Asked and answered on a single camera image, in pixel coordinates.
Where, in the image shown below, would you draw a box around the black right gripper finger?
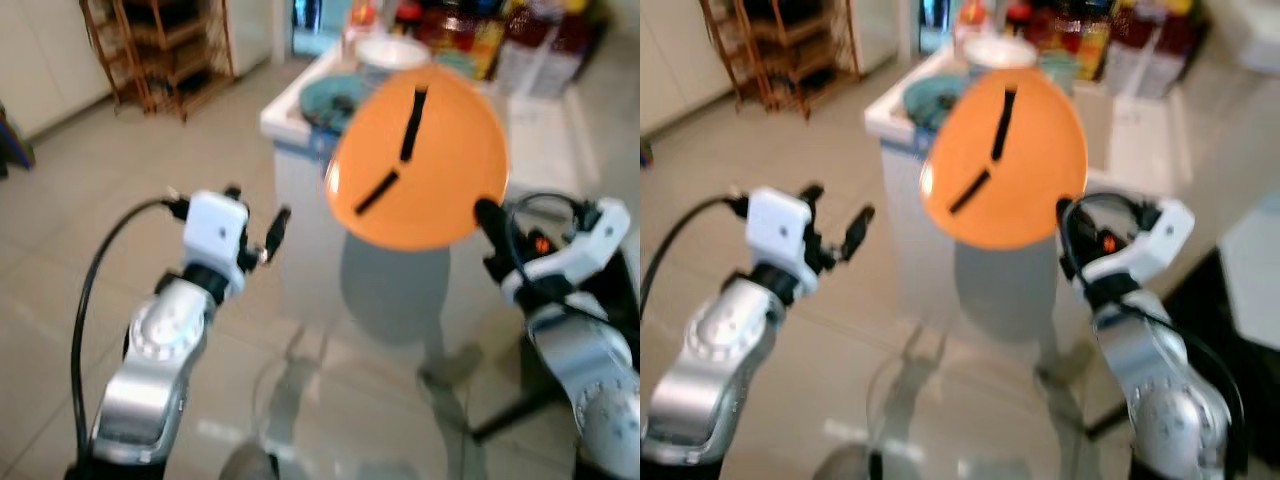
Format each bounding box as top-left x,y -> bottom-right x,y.
472,197 -> 513,255
1056,196 -> 1093,251

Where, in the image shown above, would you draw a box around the orange plate with black strips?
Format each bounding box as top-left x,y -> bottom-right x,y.
325,62 -> 511,252
918,65 -> 1090,251

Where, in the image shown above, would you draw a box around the brown wooden rack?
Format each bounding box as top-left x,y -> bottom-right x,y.
79,0 -> 238,123
698,0 -> 862,119

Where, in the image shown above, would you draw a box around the white box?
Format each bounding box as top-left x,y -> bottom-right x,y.
1218,193 -> 1280,353

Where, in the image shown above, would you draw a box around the white bowl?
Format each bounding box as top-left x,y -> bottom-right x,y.
354,37 -> 432,89
962,36 -> 1041,85

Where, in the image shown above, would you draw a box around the colourful bottles and packages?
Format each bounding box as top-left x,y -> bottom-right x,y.
345,0 -> 606,99
955,0 -> 1211,99

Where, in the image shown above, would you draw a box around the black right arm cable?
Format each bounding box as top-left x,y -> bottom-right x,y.
503,191 -> 607,319
1064,191 -> 1251,471

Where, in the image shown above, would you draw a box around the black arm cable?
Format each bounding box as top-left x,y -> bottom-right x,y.
640,193 -> 751,321
503,191 -> 607,319
69,193 -> 192,456
1064,191 -> 1251,471

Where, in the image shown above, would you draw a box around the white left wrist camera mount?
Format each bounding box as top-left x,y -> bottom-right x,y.
745,187 -> 814,279
183,190 -> 252,297

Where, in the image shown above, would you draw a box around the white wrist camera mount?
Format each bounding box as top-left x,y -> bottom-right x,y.
1073,197 -> 1197,303
183,190 -> 252,297
499,197 -> 634,307
745,187 -> 814,279

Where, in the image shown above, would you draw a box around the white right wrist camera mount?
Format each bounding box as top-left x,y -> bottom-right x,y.
1073,197 -> 1197,303
499,197 -> 634,307

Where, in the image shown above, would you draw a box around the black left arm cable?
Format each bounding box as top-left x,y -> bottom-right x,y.
640,193 -> 751,321
69,193 -> 192,456

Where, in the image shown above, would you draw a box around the dark object at wall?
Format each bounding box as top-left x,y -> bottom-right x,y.
0,100 -> 37,181

